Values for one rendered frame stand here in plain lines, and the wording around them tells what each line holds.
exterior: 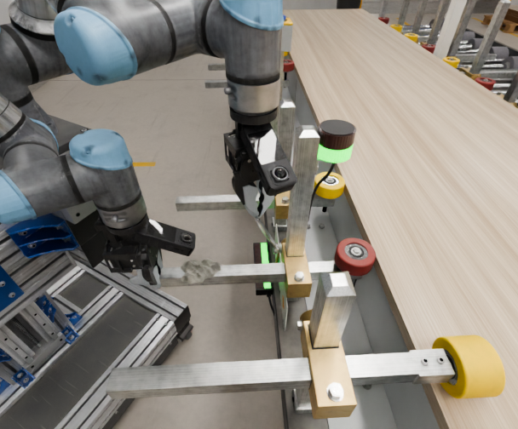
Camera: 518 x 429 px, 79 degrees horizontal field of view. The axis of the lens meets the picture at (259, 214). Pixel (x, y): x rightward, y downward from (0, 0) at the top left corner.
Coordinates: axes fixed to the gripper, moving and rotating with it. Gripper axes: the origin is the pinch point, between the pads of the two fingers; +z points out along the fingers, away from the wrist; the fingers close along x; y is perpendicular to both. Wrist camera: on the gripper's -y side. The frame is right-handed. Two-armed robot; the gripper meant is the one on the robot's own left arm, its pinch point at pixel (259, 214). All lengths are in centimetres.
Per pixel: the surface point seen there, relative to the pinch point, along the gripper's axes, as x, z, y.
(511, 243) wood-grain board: -51, 11, -19
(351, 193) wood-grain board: -29.5, 10.8, 8.9
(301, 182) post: -7.4, -6.3, -1.6
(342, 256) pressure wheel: -14.9, 10.1, -8.2
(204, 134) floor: -41, 102, 223
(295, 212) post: -6.9, 0.7, -1.4
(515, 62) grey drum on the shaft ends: -192, 17, 78
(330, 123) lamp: -12.6, -15.9, -0.4
